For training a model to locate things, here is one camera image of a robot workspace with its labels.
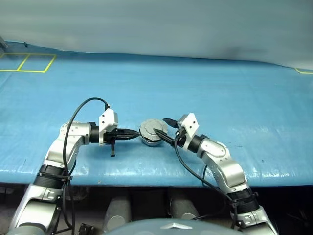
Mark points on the small silver round disc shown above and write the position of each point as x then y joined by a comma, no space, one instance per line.
149,126

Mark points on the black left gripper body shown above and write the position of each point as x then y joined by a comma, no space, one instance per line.
110,137

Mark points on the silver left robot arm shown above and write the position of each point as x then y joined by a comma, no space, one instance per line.
73,137

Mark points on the blue table cover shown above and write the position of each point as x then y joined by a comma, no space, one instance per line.
220,93

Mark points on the grey robot torso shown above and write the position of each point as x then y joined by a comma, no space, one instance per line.
151,227

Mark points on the grey metal clamp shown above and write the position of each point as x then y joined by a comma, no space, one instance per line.
3,44

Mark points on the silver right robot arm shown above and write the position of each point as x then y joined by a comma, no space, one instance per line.
220,156

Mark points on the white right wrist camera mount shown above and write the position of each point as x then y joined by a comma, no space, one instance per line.
189,124

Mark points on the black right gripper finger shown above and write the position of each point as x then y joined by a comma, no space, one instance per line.
171,122
166,138

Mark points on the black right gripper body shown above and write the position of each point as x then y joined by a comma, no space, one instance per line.
180,137

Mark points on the grey rounded robot leg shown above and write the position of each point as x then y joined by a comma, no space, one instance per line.
183,208
117,211

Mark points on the small black block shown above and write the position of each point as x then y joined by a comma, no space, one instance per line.
86,229

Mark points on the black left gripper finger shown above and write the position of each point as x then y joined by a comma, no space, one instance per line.
127,131
126,136

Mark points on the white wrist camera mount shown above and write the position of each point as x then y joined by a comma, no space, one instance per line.
107,120
189,124

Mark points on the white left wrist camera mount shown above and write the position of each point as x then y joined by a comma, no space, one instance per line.
107,120

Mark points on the white backdrop sheet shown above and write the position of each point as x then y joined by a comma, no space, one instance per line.
156,24

